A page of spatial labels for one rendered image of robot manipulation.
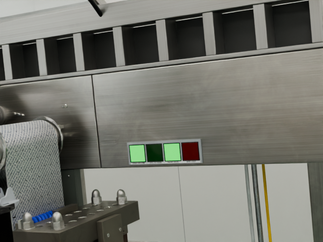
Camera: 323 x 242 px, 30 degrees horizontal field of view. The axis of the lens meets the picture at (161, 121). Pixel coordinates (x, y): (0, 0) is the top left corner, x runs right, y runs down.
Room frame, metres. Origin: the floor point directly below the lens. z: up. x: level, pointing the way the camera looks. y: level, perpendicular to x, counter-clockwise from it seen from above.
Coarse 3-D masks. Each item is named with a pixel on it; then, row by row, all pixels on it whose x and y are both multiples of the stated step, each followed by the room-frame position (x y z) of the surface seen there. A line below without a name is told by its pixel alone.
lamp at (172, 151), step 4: (164, 144) 1.78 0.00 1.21; (168, 144) 1.78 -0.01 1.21; (172, 144) 1.77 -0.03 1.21; (176, 144) 1.77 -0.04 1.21; (164, 148) 1.79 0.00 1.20; (168, 148) 1.78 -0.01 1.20; (172, 148) 1.77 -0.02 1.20; (176, 148) 1.77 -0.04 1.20; (168, 152) 1.78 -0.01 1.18; (172, 152) 1.77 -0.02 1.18; (176, 152) 1.77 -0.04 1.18; (168, 156) 1.78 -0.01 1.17; (172, 156) 1.77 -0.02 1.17; (176, 156) 1.77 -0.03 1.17; (168, 160) 1.78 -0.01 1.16
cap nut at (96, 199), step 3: (96, 189) 1.91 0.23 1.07; (93, 192) 1.91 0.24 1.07; (96, 192) 1.90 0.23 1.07; (99, 192) 1.91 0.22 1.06; (93, 195) 1.90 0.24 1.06; (96, 195) 1.90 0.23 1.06; (99, 195) 1.91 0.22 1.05; (93, 198) 1.90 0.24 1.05; (96, 198) 1.90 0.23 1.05; (99, 198) 1.90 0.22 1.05; (93, 201) 1.90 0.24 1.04; (96, 201) 1.90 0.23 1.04; (99, 201) 1.90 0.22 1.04; (93, 204) 1.90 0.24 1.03
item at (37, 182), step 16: (32, 160) 1.77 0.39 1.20; (48, 160) 1.83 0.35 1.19; (16, 176) 1.70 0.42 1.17; (32, 176) 1.76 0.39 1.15; (48, 176) 1.82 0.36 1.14; (16, 192) 1.69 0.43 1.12; (32, 192) 1.75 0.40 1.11; (48, 192) 1.81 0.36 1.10; (16, 208) 1.69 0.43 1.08; (32, 208) 1.75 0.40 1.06; (48, 208) 1.81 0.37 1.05
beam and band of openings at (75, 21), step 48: (144, 0) 1.81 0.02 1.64; (192, 0) 1.73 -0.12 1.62; (240, 0) 1.66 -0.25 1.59; (288, 0) 1.63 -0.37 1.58; (0, 48) 2.18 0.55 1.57; (48, 48) 2.02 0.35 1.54; (96, 48) 1.99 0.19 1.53; (144, 48) 1.90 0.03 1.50; (192, 48) 1.82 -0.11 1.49; (240, 48) 1.75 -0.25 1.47; (288, 48) 1.61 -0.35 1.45
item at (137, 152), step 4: (132, 148) 1.84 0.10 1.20; (136, 148) 1.83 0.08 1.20; (140, 148) 1.82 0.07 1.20; (132, 152) 1.84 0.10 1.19; (136, 152) 1.83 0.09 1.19; (140, 152) 1.83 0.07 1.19; (144, 152) 1.82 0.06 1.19; (132, 156) 1.84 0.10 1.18; (136, 156) 1.83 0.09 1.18; (140, 156) 1.83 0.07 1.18; (144, 156) 1.82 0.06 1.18; (132, 160) 1.84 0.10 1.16; (136, 160) 1.83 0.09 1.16; (140, 160) 1.83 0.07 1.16; (144, 160) 1.82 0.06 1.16
